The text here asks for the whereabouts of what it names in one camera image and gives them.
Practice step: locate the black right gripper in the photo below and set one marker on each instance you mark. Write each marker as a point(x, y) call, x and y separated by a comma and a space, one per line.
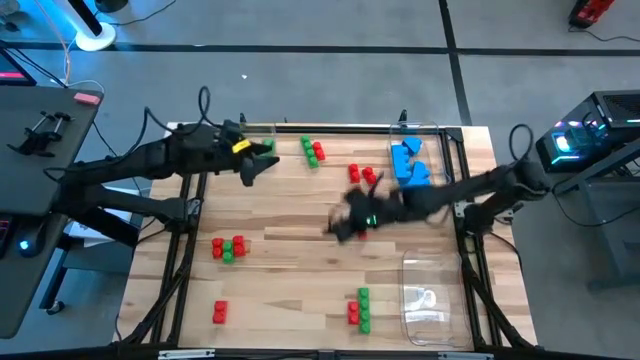
point(372, 207)

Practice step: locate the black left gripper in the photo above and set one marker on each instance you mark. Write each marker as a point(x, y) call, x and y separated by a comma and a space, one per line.
point(227, 155)

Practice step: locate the green two-stud block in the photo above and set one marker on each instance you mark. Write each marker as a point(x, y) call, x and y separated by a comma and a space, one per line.
point(228, 252)
point(269, 145)

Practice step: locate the red two-stud block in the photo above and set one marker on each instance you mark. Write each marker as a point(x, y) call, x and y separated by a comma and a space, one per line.
point(354, 173)
point(362, 235)
point(239, 246)
point(370, 175)
point(220, 311)
point(217, 248)
point(318, 150)
point(353, 312)

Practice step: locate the green four-stud block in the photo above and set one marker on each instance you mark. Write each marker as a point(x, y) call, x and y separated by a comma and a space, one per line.
point(309, 151)
point(364, 310)

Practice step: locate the blue four-stud block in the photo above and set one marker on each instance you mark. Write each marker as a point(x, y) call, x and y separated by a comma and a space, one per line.
point(399, 162)

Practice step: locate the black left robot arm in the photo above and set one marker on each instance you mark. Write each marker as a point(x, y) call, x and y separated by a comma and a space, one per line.
point(125, 165)

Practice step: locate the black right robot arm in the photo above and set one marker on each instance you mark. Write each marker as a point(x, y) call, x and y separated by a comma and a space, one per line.
point(460, 192)

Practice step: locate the clear plastic bin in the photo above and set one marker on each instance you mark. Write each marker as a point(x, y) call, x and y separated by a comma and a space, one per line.
point(271, 169)
point(435, 270)
point(432, 150)

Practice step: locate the yellow label tag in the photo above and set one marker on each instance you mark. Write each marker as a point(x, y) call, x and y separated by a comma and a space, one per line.
point(241, 146)

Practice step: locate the small black clamp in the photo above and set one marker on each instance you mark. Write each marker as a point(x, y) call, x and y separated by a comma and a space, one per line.
point(242, 119)
point(402, 116)

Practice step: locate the pink eraser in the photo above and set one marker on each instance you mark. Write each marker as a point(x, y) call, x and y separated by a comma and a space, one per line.
point(87, 98)

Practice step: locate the white box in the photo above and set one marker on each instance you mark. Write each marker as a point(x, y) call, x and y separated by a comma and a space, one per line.
point(90, 234)

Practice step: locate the white floor stand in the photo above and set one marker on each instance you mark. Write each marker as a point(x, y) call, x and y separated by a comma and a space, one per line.
point(97, 36)

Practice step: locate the black round stand base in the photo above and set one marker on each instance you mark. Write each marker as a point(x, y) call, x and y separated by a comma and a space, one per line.
point(111, 4)

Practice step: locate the black mouse with blue light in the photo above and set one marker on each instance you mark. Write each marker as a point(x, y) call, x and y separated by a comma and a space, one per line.
point(25, 246)

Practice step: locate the black lit computer tower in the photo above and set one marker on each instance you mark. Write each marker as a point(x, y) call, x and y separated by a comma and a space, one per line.
point(590, 125)

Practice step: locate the dark monitor screen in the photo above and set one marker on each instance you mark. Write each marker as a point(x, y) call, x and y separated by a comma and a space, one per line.
point(12, 65)

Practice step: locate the lit keyboard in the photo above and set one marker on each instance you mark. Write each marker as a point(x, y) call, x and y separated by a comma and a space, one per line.
point(3, 235)

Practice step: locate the dark grey side table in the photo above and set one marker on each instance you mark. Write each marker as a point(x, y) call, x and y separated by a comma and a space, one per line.
point(617, 235)

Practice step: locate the red and black device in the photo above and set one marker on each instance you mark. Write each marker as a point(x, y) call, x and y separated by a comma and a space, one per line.
point(590, 10)

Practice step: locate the black aluminium table frame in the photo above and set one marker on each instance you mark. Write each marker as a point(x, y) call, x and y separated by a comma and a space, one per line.
point(280, 356)

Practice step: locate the silver metal bracket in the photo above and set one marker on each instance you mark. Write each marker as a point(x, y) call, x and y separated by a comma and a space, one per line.
point(465, 356)
point(186, 354)

